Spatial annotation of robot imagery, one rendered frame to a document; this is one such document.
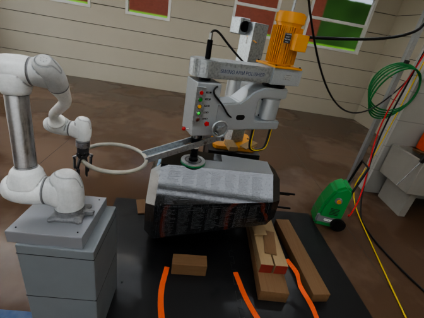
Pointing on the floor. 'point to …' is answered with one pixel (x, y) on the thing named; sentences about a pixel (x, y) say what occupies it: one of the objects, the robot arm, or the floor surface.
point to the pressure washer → (335, 202)
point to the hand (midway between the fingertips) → (82, 172)
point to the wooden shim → (141, 206)
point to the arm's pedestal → (72, 274)
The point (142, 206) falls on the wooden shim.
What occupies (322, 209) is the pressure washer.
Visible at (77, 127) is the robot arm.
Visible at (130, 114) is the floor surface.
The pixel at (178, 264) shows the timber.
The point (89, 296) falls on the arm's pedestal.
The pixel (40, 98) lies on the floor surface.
